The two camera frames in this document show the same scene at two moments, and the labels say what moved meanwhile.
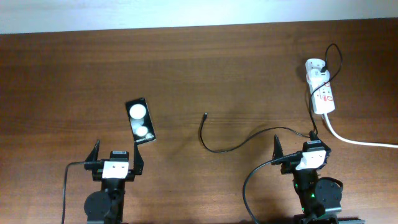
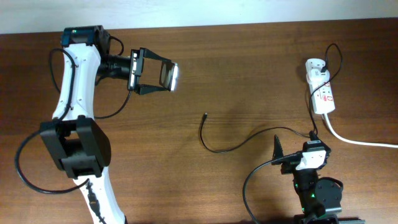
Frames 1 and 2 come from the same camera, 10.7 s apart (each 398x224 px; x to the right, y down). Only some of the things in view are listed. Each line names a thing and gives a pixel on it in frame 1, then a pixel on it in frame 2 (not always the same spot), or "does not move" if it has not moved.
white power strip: x=321 y=95 does not move
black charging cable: x=296 y=132 does not move
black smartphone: x=140 y=121 to x=169 y=75
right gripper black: x=290 y=166 does not move
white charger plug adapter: x=314 y=76 does not move
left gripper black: x=94 y=167 to x=137 y=69
